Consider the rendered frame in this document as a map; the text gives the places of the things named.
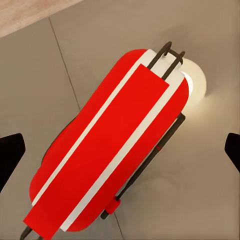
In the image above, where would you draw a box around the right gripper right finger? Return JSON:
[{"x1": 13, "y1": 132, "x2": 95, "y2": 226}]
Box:
[{"x1": 224, "y1": 133, "x2": 240, "y2": 172}]

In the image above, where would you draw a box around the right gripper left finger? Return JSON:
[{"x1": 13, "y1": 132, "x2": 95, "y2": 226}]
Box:
[{"x1": 0, "y1": 133, "x2": 26, "y2": 192}]

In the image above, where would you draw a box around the radio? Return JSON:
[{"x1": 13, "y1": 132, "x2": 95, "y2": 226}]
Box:
[{"x1": 20, "y1": 41, "x2": 189, "y2": 240}]

